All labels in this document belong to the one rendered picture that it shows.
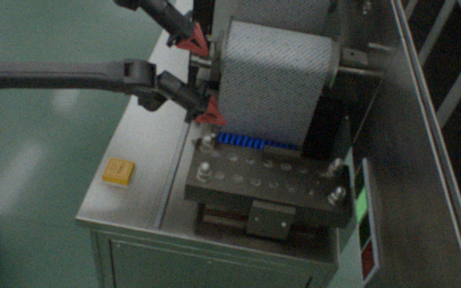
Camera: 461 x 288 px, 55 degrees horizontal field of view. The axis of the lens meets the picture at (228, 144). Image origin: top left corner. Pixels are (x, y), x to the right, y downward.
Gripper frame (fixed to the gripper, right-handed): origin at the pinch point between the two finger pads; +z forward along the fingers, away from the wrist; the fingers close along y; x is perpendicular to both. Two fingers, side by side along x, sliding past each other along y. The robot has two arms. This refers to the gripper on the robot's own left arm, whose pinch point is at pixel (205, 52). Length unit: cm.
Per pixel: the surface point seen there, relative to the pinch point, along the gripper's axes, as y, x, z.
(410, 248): 56, 33, 22
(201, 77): -0.1, -6.3, 4.7
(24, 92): -107, -169, -14
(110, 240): 32, -41, 13
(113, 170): 18.5, -34.6, 3.7
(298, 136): 8.1, 5.5, 30.6
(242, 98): 7.8, 2.2, 12.5
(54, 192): -38, -139, 22
